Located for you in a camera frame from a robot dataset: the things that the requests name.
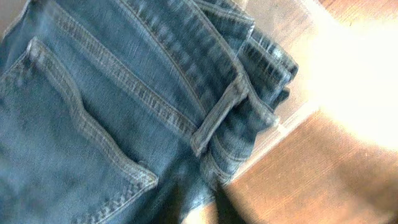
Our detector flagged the blue denim jeans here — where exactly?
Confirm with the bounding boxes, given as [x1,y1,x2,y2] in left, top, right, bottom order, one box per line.
[1,0,298,223]

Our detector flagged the clear plastic storage bin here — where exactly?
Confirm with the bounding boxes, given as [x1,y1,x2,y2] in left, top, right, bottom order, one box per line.
[233,0,336,179]

